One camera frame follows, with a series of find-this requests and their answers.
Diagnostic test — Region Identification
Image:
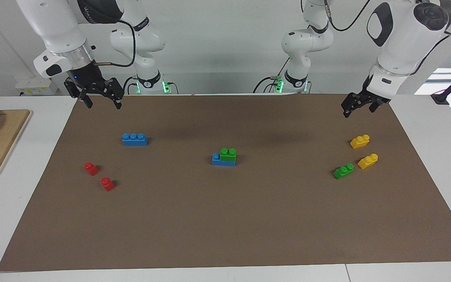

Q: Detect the blue three-stud brick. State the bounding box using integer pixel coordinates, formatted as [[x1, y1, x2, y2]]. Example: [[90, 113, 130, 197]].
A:
[[122, 133, 148, 147], [212, 153, 237, 167]]

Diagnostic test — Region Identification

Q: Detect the yellow two-stud brick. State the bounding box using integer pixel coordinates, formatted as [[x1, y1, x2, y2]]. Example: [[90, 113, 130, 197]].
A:
[[350, 134, 370, 149], [358, 154, 379, 170]]

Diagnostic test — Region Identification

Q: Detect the brown table mat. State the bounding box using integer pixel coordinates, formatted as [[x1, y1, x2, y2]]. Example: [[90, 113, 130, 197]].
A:
[[0, 94, 451, 272]]

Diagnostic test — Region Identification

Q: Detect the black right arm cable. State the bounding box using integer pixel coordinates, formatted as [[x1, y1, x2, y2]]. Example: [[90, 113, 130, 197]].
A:
[[92, 20, 137, 68]]

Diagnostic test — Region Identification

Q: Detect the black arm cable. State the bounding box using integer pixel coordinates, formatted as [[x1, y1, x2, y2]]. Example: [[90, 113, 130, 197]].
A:
[[92, 20, 137, 68], [325, 0, 451, 76]]

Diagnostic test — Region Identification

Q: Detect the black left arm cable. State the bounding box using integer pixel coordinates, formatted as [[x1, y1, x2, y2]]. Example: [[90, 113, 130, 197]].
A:
[[325, 0, 451, 76]]

